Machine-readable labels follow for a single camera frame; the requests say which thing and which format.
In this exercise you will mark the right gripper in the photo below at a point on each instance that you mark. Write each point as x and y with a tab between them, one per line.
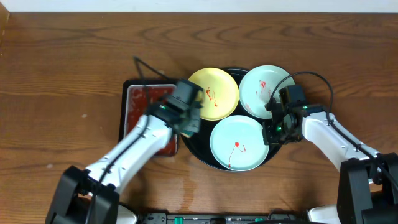
268	137

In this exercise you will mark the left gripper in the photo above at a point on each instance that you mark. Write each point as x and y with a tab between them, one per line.
193	123

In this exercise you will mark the light blue plate front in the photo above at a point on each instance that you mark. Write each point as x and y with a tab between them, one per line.
237	143

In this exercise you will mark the light blue plate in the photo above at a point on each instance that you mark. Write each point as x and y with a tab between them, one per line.
256	88
237	143

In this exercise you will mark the green scrubbing sponge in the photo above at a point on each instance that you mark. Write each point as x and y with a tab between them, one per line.
187	134

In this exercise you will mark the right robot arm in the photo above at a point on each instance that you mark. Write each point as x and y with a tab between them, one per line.
367	191

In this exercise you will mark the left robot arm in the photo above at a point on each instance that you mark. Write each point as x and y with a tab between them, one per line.
92	195

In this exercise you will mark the black round serving tray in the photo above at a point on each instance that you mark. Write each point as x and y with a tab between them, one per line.
199	143

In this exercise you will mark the black rectangular water tray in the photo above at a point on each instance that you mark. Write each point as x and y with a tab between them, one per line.
134	102

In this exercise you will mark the light blue plate upper right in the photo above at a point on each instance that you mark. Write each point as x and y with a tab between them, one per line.
256	88

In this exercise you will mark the yellow plate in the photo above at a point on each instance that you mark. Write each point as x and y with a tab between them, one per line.
220	93

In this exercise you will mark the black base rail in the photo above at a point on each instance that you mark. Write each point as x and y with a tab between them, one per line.
178	218

